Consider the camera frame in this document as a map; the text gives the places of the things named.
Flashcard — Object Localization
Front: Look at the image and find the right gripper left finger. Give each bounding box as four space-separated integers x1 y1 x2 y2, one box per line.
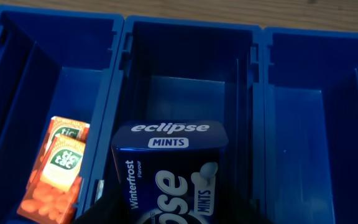
71 183 131 224

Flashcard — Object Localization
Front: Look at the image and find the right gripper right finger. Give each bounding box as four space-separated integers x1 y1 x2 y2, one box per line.
218 182 273 224

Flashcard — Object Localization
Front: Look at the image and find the blue candy pack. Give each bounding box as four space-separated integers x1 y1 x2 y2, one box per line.
111 119 229 224

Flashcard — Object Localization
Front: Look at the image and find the orange candy box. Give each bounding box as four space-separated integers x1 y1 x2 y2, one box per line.
34 116 91 162
16 134 86 224

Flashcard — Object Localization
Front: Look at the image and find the blue tray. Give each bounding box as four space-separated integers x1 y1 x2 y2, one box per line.
0 3 358 224

